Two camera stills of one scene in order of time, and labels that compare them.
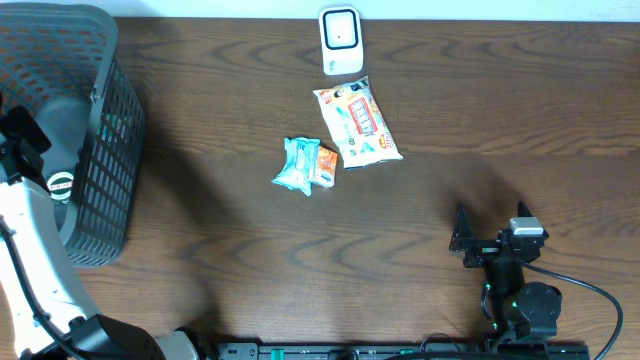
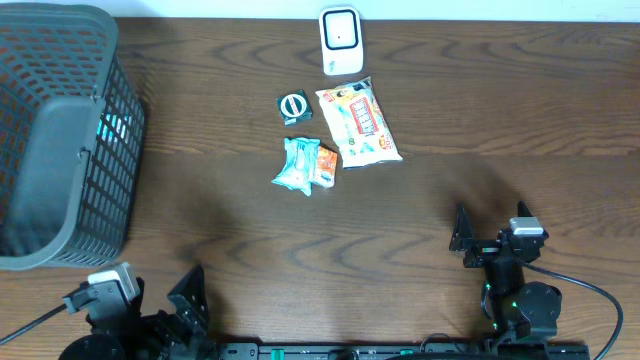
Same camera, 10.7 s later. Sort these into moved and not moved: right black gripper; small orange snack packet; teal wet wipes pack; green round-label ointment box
Moved: green round-label ointment box
Not moved: right black gripper; small orange snack packet; teal wet wipes pack
